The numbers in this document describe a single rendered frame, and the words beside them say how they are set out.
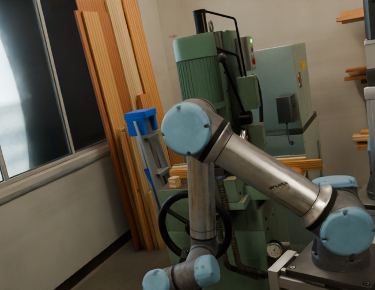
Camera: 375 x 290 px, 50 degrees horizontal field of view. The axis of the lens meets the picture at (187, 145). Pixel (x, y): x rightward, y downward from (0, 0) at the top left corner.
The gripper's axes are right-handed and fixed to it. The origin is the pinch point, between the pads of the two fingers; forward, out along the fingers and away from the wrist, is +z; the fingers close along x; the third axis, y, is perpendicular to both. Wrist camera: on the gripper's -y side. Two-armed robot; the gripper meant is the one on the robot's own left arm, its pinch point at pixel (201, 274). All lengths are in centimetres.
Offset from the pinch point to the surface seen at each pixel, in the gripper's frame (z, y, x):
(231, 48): 22, -97, 3
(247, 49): 31, -100, 8
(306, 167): 32, -43, 32
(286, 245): 38.3, -12.2, 21.8
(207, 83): 7, -74, -2
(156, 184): 95, -51, -68
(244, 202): 13.3, -26.2, 11.1
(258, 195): 21.6, -29.8, 14.6
